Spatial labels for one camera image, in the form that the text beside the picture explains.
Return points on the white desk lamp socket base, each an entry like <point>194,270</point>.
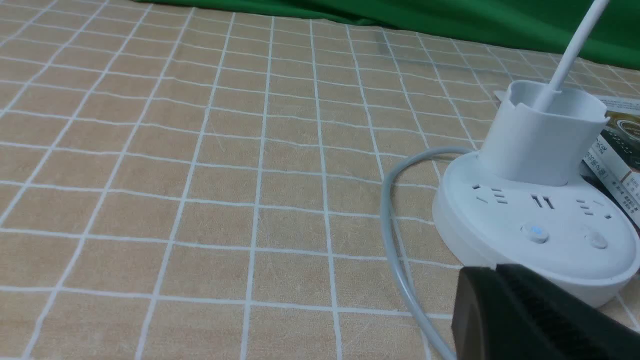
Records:
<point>521,200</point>

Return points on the bottom book under white book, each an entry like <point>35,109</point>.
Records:
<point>617,104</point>

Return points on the tan checked tablecloth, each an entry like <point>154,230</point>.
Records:
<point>181,183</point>

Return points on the white top book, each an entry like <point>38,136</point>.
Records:
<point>614,158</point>

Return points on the green backdrop cloth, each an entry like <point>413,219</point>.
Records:
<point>537,25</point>

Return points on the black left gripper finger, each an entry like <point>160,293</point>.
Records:
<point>512,313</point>

